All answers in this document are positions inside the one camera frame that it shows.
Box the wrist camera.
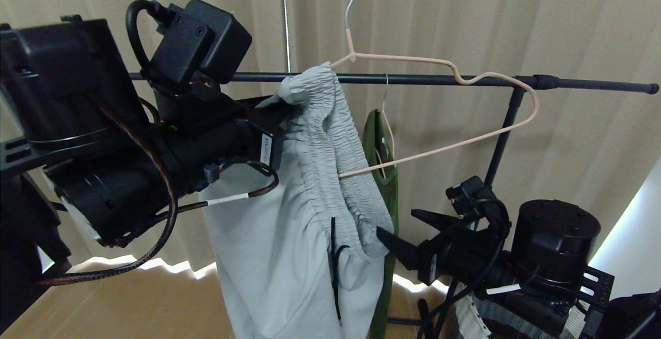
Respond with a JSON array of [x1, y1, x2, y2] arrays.
[[149, 0, 254, 98], [445, 175, 512, 236]]

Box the pale grey shorts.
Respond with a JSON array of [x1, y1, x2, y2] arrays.
[[198, 61, 396, 339]]

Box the black clothes rack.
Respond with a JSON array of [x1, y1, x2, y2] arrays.
[[129, 72, 660, 339]]

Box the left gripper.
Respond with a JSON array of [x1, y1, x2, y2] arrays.
[[51, 117, 284, 248]]

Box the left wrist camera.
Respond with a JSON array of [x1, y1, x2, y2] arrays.
[[149, 0, 254, 98]]

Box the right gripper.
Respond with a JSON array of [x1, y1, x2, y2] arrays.
[[375, 208, 518, 292]]

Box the white laundry basket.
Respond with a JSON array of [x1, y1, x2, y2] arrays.
[[453, 283, 590, 339]]

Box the green long-sleeved shirt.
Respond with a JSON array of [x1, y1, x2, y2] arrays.
[[361, 109, 401, 339]]

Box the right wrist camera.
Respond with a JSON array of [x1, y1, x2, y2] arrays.
[[445, 175, 512, 236]]

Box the pink clothes hanger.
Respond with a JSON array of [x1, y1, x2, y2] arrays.
[[293, 0, 541, 179], [374, 73, 397, 180]]

